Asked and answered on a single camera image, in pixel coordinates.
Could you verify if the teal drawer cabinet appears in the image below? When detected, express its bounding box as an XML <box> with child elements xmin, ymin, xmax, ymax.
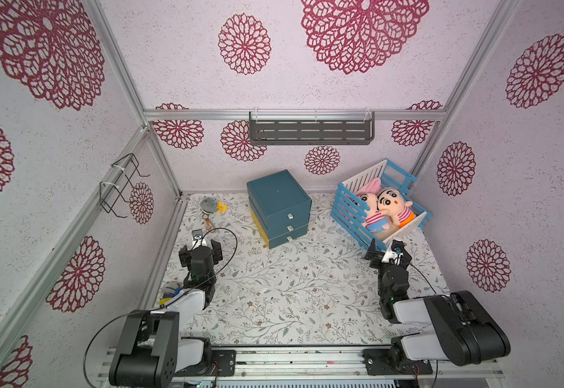
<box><xmin>246</xmin><ymin>170</ymin><xmax>312</xmax><ymax>249</ymax></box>

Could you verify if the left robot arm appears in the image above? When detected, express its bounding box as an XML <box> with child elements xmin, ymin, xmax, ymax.
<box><xmin>108</xmin><ymin>239</ymin><xmax>223</xmax><ymax>387</ymax></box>

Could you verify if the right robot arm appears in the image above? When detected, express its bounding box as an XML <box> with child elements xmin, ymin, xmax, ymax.
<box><xmin>363</xmin><ymin>240</ymin><xmax>511</xmax><ymax>377</ymax></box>

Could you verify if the blue yellow small toy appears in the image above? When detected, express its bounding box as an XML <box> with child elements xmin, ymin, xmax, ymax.
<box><xmin>159</xmin><ymin>281</ymin><xmax>183</xmax><ymax>307</ymax></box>

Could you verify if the pink plush doll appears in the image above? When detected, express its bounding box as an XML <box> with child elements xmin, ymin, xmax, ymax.
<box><xmin>356</xmin><ymin>178</ymin><xmax>391</xmax><ymax>233</ymax></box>

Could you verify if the grey plush duck toy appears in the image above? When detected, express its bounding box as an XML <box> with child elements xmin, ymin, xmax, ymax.
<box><xmin>199</xmin><ymin>197</ymin><xmax>229</xmax><ymax>215</ymax></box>

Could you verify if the blue white toy crib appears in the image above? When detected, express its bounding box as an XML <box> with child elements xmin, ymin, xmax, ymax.
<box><xmin>331</xmin><ymin>159</ymin><xmax>432</xmax><ymax>251</ymax></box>

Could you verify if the boy plush doll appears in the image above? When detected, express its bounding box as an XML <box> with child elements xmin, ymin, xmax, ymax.
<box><xmin>377</xmin><ymin>188</ymin><xmax>416</xmax><ymax>228</ymax></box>

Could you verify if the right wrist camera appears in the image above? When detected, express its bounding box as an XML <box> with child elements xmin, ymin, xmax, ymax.
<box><xmin>381</xmin><ymin>247</ymin><xmax>404</xmax><ymax>265</ymax></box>

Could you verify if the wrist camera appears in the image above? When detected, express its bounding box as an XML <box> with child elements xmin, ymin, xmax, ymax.
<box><xmin>381</xmin><ymin>247</ymin><xmax>404</xmax><ymax>265</ymax></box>
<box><xmin>191</xmin><ymin>229</ymin><xmax>207</xmax><ymax>250</ymax></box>

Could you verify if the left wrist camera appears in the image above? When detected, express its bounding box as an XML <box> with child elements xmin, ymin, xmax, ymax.
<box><xmin>191</xmin><ymin>229</ymin><xmax>207</xmax><ymax>250</ymax></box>

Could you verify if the black wire wall rack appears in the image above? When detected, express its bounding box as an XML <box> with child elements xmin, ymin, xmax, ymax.
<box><xmin>99</xmin><ymin>153</ymin><xmax>150</xmax><ymax>219</ymax></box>

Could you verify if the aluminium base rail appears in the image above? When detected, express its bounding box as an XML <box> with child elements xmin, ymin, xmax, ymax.
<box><xmin>97</xmin><ymin>345</ymin><xmax>506</xmax><ymax>382</ymax></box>

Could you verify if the grey wall shelf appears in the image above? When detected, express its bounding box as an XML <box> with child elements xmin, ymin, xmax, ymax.
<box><xmin>248</xmin><ymin>111</ymin><xmax>375</xmax><ymax>146</ymax></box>

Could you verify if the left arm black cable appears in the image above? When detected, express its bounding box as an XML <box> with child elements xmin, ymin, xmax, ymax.
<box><xmin>82</xmin><ymin>226</ymin><xmax>239</xmax><ymax>388</ymax></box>

